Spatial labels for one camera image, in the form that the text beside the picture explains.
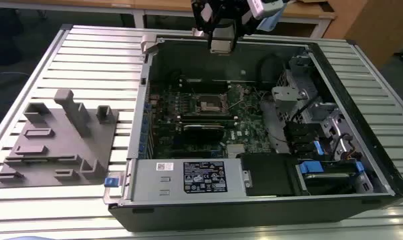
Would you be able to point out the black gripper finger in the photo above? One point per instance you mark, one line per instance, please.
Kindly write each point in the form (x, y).
(235, 42)
(209, 40)

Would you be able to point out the silver CPU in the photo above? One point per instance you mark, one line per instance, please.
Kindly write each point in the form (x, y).
(220, 46)

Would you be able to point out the RAM slot white clips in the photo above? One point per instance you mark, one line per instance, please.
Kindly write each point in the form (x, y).
(191, 84)

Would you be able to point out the RAM slot black clips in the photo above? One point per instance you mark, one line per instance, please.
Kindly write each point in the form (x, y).
(191, 86)

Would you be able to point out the CPU socket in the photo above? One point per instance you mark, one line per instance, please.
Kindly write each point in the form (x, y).
(211, 105)

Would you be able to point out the black expansion slot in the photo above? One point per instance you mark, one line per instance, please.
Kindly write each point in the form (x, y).
(193, 153)

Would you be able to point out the grey plastic case latch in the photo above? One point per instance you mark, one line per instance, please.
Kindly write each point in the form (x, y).
(147, 41)

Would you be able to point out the green motherboard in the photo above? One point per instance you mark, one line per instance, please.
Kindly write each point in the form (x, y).
(251, 130)

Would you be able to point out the black graphics card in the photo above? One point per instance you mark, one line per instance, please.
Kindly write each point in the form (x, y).
(204, 132)

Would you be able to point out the silver metal drive cage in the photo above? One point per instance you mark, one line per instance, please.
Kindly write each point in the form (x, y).
(322, 110)

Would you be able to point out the black connector block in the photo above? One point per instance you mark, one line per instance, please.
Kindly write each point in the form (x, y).
(302, 135)

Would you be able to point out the small silver heatsink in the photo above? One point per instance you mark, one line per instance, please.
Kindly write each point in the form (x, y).
(236, 148)

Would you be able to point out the wooden cabinet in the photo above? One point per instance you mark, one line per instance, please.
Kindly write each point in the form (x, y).
(382, 25)

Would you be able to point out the blue plastic tab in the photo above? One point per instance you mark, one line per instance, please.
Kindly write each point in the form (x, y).
(316, 148)

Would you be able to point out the black plastic shroud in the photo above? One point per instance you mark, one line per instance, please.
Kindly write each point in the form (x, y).
(267, 175)

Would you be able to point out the hard disk in blue carrier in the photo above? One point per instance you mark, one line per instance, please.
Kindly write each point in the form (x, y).
(311, 167)

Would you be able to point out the grey power supply unit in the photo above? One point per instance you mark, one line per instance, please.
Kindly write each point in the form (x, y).
(147, 182)

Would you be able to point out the grey parts rack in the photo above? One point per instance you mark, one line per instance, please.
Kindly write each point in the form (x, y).
(60, 150)

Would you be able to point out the blue case latch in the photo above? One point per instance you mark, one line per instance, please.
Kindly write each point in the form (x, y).
(111, 182)

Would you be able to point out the black PC case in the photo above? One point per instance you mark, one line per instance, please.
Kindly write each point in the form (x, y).
(220, 217)

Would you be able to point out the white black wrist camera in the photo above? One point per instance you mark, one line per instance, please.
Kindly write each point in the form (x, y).
(256, 8)

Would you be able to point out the wooden desk white frame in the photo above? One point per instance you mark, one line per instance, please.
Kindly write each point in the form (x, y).
(308, 11)
(53, 3)

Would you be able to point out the grey metal bracket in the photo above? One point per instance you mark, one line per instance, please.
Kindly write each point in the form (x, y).
(283, 100)

